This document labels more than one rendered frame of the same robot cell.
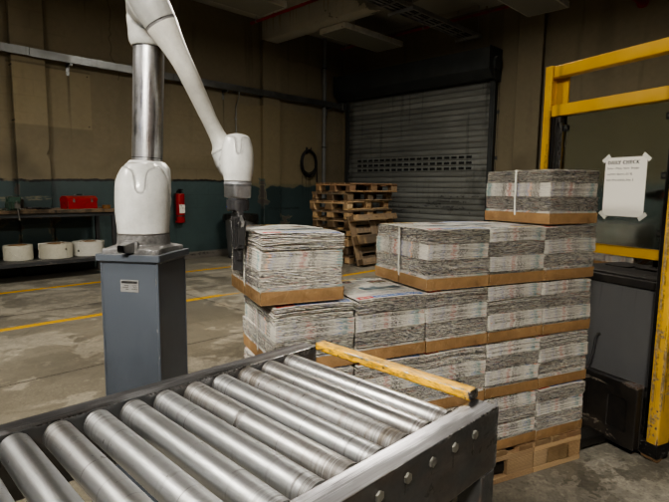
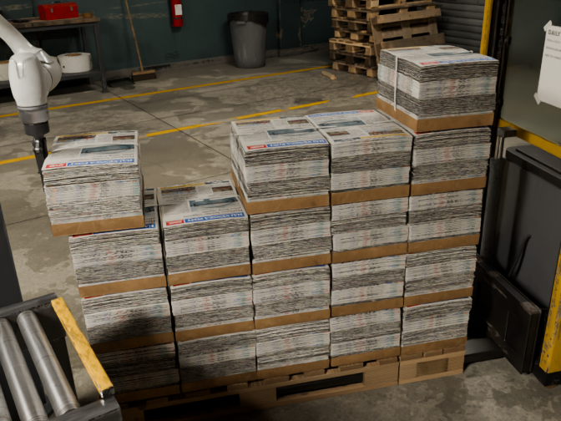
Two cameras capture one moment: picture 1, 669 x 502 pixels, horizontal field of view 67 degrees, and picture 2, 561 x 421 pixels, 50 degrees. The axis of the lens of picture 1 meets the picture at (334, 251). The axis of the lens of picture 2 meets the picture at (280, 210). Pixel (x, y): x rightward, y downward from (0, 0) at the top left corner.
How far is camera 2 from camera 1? 0.99 m
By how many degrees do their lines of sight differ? 21
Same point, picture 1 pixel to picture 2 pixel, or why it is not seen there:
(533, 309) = (396, 226)
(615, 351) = (541, 259)
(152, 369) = not seen: outside the picture
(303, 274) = (96, 205)
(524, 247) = (380, 160)
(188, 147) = not seen: outside the picture
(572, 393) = (453, 311)
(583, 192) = (473, 89)
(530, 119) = not seen: outside the picture
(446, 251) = (271, 171)
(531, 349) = (393, 267)
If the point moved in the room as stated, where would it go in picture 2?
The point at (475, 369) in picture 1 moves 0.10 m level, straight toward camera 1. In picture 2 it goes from (316, 288) to (304, 302)
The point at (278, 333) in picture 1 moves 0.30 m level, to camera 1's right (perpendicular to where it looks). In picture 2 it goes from (76, 260) to (163, 268)
